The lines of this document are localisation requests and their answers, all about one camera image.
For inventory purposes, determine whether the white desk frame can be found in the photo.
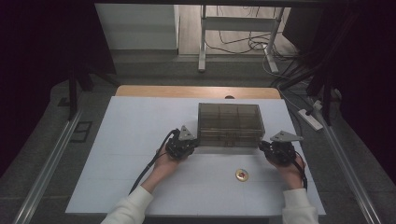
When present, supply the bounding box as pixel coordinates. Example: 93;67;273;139
198;4;286;74

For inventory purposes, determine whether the tangle of black floor cables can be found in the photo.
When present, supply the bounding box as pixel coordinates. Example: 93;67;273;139
205;29;300;62

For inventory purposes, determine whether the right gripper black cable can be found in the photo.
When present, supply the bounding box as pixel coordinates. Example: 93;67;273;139
292;150;309;191

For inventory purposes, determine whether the white power strip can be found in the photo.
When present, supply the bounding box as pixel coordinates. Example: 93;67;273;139
298;107;324;132

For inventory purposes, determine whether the white cabinet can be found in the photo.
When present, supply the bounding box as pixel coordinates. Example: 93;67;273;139
94;3;181;50

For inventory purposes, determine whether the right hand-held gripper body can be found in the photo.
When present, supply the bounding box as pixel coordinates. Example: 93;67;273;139
266;130;304;166

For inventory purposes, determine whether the dark curtain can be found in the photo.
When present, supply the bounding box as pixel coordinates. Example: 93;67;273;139
283;6;396;175
0;0;116;178

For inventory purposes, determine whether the black stand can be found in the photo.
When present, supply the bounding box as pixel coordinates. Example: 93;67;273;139
66;62;120;120
306;71;334;127

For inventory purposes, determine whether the round yellow badge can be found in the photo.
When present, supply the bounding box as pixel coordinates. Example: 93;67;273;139
234;168;249;183

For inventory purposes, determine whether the aluminium rail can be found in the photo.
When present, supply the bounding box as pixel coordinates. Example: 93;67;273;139
12;108;83;224
311;102;382;224

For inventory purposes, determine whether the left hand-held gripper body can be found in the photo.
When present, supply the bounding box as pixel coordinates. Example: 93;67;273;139
165;125;196;161

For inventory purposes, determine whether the person's left hand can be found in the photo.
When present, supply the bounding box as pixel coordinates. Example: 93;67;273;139
151;146;189;183

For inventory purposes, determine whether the smoky transparent drawer box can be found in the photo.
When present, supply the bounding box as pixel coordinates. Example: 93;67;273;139
196;102;266;148

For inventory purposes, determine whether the person's right hand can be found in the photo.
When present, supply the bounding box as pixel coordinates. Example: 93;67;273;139
268;153;307;189

